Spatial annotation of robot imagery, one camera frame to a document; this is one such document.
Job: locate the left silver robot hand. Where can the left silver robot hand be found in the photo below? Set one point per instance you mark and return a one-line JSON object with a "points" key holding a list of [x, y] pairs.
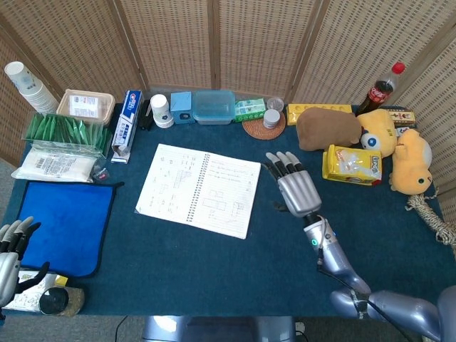
{"points": [[8, 267]]}

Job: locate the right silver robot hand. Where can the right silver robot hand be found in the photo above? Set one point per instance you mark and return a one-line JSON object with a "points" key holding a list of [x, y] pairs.
{"points": [[299, 194]]}

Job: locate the white spiral notebook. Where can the white spiral notebook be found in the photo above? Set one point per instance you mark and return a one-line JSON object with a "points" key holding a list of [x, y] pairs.
{"points": [[171, 181]]}

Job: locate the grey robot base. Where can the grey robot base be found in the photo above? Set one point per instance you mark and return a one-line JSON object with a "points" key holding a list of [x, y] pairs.
{"points": [[221, 329]]}

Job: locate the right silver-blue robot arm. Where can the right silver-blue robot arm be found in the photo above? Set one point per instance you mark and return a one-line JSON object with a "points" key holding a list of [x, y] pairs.
{"points": [[338, 260]]}

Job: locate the white printed paper package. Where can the white printed paper package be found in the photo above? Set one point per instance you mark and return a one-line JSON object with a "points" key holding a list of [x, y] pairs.
{"points": [[28, 297]]}

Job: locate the small yellow block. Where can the small yellow block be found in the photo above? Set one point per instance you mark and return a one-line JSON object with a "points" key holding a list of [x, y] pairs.
{"points": [[61, 280]]}

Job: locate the metal tin can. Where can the metal tin can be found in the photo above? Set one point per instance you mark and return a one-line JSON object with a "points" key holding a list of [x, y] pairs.
{"points": [[53, 302]]}

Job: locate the yellow snack bag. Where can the yellow snack bag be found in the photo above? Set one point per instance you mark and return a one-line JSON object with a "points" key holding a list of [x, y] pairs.
{"points": [[352, 165]]}

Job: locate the blue microfibre cloth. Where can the blue microfibre cloth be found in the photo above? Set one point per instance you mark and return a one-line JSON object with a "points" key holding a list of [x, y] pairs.
{"points": [[67, 228]]}

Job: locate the brown plush toy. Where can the brown plush toy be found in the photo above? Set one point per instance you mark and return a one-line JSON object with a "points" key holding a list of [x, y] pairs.
{"points": [[327, 128]]}

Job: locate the round woven coaster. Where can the round woven coaster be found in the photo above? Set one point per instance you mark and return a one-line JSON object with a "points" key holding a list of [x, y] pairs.
{"points": [[256, 131]]}

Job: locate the small white jar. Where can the small white jar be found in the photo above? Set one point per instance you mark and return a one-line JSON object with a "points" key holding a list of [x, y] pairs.
{"points": [[271, 119]]}

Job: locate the yellow plastic tray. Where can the yellow plastic tray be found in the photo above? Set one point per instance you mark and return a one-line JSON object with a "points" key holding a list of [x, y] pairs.
{"points": [[320, 107]]}

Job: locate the small clear glass jar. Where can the small clear glass jar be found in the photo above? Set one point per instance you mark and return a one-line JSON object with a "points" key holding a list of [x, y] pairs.
{"points": [[275, 104]]}

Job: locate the green tissue pack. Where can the green tissue pack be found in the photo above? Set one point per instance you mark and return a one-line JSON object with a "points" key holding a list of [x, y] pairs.
{"points": [[249, 109]]}

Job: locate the yellow plush toy with eye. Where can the yellow plush toy with eye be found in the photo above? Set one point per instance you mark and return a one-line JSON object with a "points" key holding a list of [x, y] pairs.
{"points": [[379, 124]]}

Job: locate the white plastic bag package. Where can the white plastic bag package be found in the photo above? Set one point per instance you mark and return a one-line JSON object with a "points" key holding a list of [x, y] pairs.
{"points": [[57, 167]]}

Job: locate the yellow plush bear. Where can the yellow plush bear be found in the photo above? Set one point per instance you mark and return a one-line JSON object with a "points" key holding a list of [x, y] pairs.
{"points": [[411, 160]]}

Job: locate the white red card box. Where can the white red card box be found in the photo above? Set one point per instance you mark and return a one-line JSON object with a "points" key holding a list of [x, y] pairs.
{"points": [[402, 131]]}

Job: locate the blue clear plastic container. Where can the blue clear plastic container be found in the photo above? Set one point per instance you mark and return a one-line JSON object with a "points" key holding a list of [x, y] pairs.
{"points": [[213, 107]]}

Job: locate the cola bottle with red cap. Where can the cola bottle with red cap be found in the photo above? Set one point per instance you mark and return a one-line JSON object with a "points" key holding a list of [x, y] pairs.
{"points": [[379, 90]]}

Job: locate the printed wooden box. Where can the printed wooden box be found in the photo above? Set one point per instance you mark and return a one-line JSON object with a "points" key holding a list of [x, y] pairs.
{"points": [[404, 115]]}

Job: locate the small black red pouch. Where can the small black red pouch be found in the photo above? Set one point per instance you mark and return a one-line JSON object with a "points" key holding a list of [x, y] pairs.
{"points": [[101, 175]]}

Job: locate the dark blue table cover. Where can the dark blue table cover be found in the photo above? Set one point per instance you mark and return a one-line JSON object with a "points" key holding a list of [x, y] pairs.
{"points": [[178, 270]]}

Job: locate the small blue cardboard box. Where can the small blue cardboard box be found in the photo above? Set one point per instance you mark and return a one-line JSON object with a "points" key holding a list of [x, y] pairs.
{"points": [[181, 105]]}

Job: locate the clear box of green sachets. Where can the clear box of green sachets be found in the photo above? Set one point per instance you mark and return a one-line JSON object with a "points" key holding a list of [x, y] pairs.
{"points": [[64, 130]]}

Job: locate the woven bamboo folding screen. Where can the woven bamboo folding screen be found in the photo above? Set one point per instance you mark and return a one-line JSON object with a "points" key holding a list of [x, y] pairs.
{"points": [[249, 42]]}

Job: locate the white small cup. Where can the white small cup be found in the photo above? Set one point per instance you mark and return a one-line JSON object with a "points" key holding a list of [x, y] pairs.
{"points": [[160, 110]]}

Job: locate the black stapler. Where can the black stapler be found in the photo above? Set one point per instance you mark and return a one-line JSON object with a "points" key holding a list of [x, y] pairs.
{"points": [[145, 117]]}

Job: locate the stack of white paper cups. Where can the stack of white paper cups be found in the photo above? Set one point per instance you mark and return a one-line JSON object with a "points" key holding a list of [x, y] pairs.
{"points": [[30, 89]]}

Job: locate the beige lidded food container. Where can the beige lidded food container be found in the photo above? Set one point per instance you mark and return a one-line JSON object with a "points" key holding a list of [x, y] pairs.
{"points": [[85, 105]]}

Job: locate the blue white toothpaste box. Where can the blue white toothpaste box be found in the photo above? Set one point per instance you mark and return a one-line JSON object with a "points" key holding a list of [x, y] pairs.
{"points": [[126, 121]]}

